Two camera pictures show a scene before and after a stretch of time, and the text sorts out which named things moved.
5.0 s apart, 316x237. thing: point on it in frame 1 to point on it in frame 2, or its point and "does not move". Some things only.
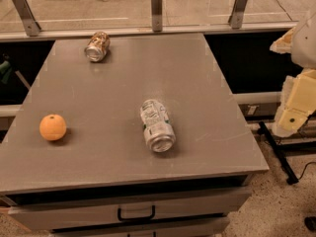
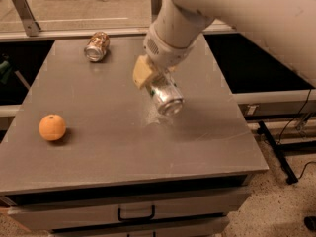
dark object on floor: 310,222 does not move
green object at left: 6,70 does not move
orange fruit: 52,126 does not move
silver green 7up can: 160,133 to 168,97
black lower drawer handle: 154,234 does not move
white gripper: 305,46 to 163,54
